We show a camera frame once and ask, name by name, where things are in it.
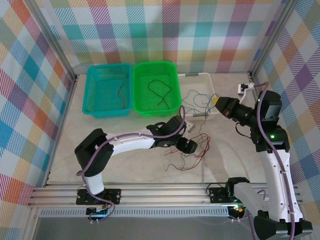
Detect thin red wire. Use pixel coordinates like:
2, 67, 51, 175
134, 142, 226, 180
179, 139, 211, 172
164, 133, 211, 161

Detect thin blue wire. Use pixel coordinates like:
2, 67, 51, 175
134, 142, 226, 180
181, 88, 218, 112
198, 94, 219, 135

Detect thin black wire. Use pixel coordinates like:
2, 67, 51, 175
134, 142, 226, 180
147, 79, 174, 111
164, 159, 187, 172

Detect brown wires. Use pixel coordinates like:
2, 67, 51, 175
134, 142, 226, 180
117, 73, 130, 110

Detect white plastic basket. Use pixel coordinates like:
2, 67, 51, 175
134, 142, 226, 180
176, 72, 220, 123

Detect green plastic basket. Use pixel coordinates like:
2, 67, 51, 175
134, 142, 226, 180
131, 60, 182, 118

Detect teal plastic basket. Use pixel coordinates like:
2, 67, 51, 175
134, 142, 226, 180
81, 63, 133, 119

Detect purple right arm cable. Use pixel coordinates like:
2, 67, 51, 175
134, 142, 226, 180
229, 81, 296, 240

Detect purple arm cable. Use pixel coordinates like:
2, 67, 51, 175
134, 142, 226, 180
229, 81, 296, 240
76, 105, 188, 225

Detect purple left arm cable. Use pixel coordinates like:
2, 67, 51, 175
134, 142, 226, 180
76, 105, 188, 225

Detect aluminium frame bar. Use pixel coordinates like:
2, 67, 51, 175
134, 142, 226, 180
22, 74, 80, 240
249, 73, 305, 240

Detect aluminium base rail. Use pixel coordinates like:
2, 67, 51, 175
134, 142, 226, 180
27, 183, 301, 208

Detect grey slotted cable duct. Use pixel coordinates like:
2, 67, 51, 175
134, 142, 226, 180
39, 208, 231, 218

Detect aluminium frame post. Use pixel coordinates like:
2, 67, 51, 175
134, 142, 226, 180
31, 0, 80, 82
249, 0, 300, 80

